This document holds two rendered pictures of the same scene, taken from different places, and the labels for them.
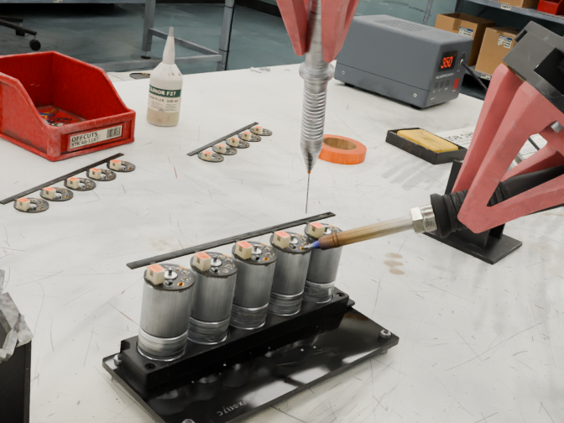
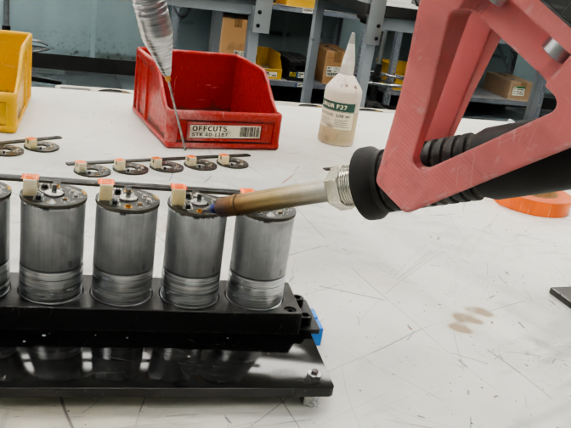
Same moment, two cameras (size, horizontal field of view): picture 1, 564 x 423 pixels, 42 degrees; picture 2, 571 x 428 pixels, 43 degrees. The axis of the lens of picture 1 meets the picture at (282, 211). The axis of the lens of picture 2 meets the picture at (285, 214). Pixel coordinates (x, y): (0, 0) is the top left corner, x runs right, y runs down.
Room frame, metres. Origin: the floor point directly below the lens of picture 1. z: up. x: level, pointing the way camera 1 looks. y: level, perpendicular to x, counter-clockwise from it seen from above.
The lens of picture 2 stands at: (0.16, -0.19, 0.91)
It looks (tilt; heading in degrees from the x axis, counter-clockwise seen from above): 20 degrees down; 33
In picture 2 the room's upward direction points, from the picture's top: 9 degrees clockwise
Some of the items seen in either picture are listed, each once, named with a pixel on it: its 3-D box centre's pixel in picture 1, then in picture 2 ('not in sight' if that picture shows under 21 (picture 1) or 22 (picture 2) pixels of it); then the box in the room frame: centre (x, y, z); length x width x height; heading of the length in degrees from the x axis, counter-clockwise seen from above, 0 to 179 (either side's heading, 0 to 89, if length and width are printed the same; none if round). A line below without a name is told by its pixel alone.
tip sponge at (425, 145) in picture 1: (425, 144); not in sight; (0.79, -0.15, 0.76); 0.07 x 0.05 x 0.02; 43
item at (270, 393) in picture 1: (261, 355); (118, 346); (0.34, 0.00, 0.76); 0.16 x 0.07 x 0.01; 138
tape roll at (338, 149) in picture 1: (337, 148); (531, 196); (0.73, -0.05, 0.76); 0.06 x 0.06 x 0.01
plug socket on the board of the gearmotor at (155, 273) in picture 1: (157, 274); not in sight; (0.30, 0.05, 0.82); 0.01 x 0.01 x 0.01; 48
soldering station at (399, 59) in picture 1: (402, 60); not in sight; (1.05, -0.13, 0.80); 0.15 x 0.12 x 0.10; 57
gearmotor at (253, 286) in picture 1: (248, 290); (124, 255); (0.35, 0.01, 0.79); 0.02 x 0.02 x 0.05
